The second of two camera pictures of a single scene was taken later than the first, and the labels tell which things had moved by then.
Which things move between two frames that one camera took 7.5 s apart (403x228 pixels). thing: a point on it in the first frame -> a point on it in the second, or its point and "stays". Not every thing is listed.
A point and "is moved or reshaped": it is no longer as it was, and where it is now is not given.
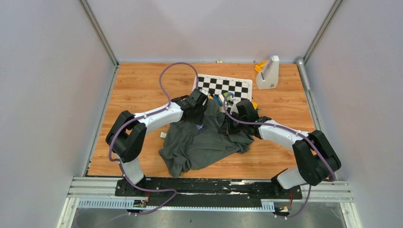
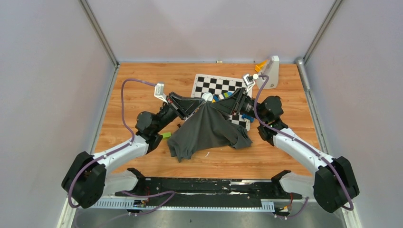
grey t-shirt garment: x=185 y=146 is moved or reshaped
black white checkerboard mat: x=241 y=89 stays
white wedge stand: x=268 y=77 stays
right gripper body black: x=232 y=126 -> x=244 y=105
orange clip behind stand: x=258 y=67 stays
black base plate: x=201 y=193 stays
